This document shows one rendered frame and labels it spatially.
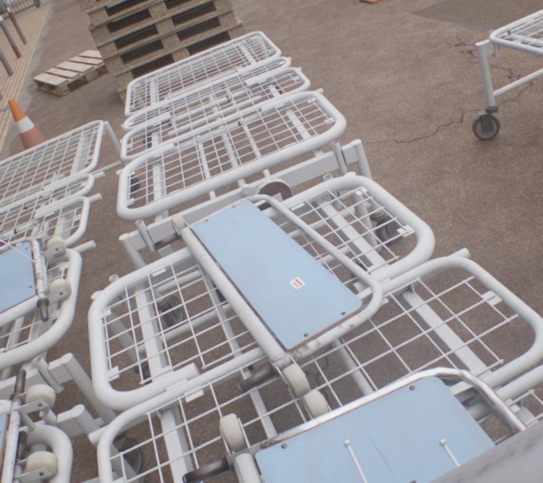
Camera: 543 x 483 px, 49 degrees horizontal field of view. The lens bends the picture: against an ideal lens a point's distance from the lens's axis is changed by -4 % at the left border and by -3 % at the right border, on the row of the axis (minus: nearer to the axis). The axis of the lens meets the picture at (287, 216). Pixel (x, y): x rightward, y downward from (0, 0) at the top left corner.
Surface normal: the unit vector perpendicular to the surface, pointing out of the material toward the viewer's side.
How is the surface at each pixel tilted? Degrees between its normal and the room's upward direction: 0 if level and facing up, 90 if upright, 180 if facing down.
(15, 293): 5
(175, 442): 0
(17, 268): 5
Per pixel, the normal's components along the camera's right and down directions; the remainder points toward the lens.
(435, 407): -0.24, -0.84
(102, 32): 0.22, 0.44
